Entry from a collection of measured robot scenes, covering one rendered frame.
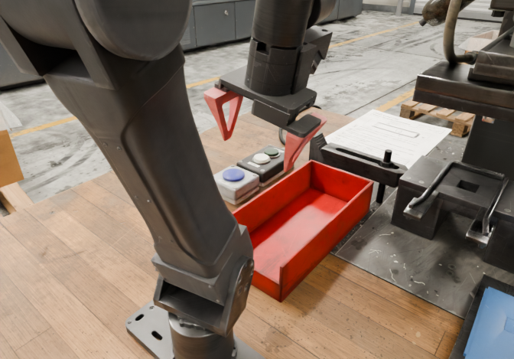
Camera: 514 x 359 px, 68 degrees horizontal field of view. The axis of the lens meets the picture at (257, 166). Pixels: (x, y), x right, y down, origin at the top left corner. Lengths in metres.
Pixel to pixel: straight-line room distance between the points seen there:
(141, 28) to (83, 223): 0.53
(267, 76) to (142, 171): 0.22
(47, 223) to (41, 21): 0.54
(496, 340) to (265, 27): 0.40
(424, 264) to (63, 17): 0.53
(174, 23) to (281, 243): 0.43
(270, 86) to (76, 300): 0.36
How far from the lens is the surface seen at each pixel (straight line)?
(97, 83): 0.20
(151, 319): 0.49
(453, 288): 0.58
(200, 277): 0.34
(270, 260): 0.55
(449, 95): 0.55
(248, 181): 0.67
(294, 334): 0.48
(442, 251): 0.63
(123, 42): 0.17
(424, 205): 0.56
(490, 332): 0.51
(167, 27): 0.19
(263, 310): 0.50
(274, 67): 0.42
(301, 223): 0.62
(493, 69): 0.52
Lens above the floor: 1.28
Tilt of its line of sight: 29 degrees down
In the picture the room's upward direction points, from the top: straight up
